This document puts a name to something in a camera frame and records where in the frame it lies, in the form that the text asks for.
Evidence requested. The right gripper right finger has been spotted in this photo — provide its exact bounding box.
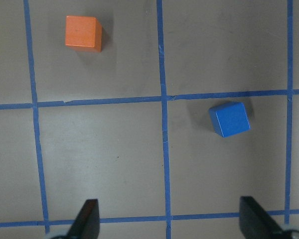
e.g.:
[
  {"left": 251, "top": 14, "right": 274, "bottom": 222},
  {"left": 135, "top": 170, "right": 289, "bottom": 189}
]
[{"left": 239, "top": 196, "right": 284, "bottom": 239}]

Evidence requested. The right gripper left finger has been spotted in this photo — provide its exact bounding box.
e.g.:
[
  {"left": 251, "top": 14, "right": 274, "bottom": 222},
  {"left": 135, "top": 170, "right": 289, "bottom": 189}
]
[{"left": 65, "top": 199, "right": 100, "bottom": 239}]

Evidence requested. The blue wooden block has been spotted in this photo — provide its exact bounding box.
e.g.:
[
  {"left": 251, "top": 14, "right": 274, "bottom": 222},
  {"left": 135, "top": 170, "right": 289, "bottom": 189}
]
[{"left": 208, "top": 102, "right": 251, "bottom": 137}]

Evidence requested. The orange wooden block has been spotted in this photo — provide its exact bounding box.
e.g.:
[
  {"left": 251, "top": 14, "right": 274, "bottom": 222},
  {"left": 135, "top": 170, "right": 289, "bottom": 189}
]
[{"left": 65, "top": 15, "right": 103, "bottom": 52}]

